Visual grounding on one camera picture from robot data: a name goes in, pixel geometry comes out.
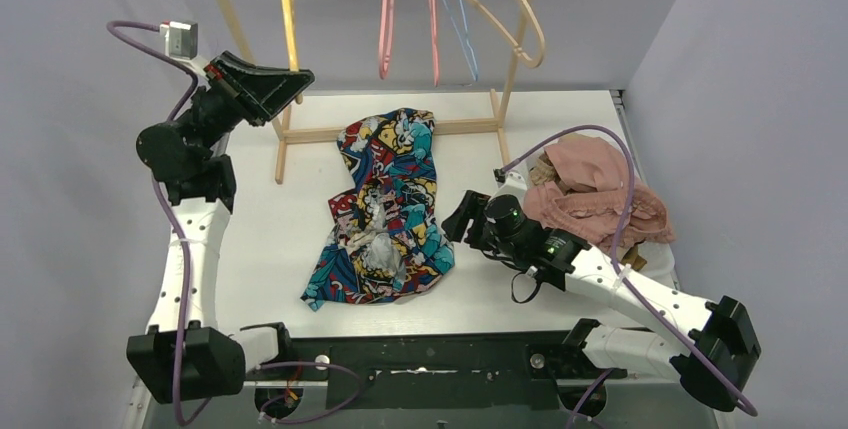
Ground blue hanger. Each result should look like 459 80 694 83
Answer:
436 0 480 82

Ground beige shorts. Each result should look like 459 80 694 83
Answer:
530 134 609 192

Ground white plastic basket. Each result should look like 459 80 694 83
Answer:
616 242 675 279

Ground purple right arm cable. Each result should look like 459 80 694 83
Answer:
500 124 760 429

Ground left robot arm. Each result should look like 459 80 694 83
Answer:
126 51 315 404

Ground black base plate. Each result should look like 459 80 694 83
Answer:
247 331 601 410

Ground colourful comic print shorts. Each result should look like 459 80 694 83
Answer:
301 136 455 311

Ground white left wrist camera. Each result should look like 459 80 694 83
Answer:
159 21 199 60

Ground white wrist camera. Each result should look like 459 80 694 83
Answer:
492 169 528 202
159 21 199 60

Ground beige wooden hanger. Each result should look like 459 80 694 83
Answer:
430 0 547 71

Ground pink shorts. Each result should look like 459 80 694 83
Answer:
522 139 676 253

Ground wooden clothes rack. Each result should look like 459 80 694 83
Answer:
216 0 518 185

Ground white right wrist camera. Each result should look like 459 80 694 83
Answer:
492 169 528 202

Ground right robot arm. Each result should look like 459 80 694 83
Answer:
442 191 761 414

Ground yellow hanger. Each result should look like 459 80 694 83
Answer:
281 0 300 71

